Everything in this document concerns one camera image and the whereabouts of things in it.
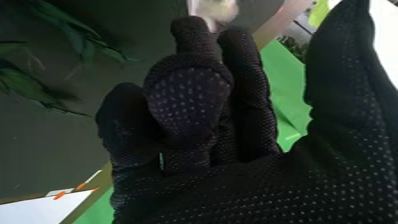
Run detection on white sheet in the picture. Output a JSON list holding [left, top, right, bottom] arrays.
[[0, 189, 97, 224]]

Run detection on green sprig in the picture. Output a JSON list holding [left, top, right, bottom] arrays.
[[0, 59, 92, 118], [23, 0, 140, 65]]

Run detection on dark mat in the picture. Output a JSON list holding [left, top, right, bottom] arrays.
[[0, 0, 288, 205]]

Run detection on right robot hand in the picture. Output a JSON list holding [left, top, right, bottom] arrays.
[[94, 0, 398, 224]]

